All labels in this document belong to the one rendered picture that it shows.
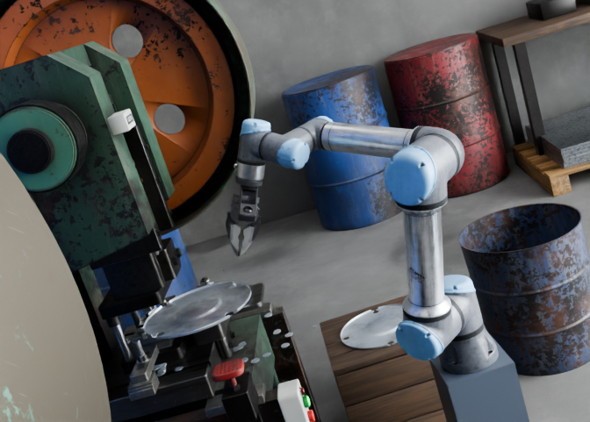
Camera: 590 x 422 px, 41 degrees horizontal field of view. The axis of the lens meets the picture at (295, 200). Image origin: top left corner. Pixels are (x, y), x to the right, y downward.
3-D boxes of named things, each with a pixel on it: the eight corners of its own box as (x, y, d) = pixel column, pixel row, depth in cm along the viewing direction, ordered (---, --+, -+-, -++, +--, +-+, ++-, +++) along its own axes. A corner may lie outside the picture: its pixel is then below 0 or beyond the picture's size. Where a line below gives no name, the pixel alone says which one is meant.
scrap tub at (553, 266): (584, 308, 302) (558, 193, 289) (628, 359, 261) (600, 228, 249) (478, 337, 305) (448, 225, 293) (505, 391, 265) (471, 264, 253)
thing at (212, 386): (230, 317, 227) (224, 298, 226) (214, 396, 184) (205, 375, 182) (133, 344, 230) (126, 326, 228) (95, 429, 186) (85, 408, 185)
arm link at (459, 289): (491, 314, 202) (479, 268, 198) (467, 341, 193) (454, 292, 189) (450, 312, 210) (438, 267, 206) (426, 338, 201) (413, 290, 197)
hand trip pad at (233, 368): (254, 385, 175) (243, 356, 173) (252, 399, 169) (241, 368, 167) (224, 394, 175) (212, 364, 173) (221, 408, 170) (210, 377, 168)
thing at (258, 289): (277, 325, 211) (262, 280, 207) (276, 348, 197) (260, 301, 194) (190, 349, 213) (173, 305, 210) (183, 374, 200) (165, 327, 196)
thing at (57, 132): (146, 124, 222) (126, 63, 218) (83, 182, 158) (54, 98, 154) (87, 139, 224) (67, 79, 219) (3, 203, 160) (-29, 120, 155)
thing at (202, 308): (273, 287, 201) (272, 284, 201) (190, 345, 182) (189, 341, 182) (204, 281, 222) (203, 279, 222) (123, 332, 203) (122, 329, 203)
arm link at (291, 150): (319, 132, 197) (284, 123, 203) (291, 147, 190) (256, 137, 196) (319, 160, 201) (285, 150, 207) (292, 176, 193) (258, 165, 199)
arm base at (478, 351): (486, 337, 212) (478, 304, 209) (507, 361, 197) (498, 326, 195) (434, 354, 211) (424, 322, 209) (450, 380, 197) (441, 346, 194)
